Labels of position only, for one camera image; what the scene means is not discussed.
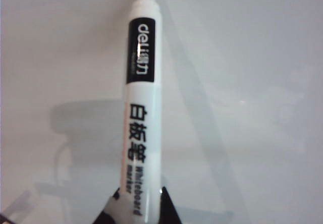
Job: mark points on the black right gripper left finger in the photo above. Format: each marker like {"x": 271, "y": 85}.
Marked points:
{"x": 108, "y": 212}

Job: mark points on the white whiteboard marker pen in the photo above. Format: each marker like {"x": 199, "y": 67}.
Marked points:
{"x": 142, "y": 108}

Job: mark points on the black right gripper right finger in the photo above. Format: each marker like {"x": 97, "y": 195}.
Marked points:
{"x": 169, "y": 209}

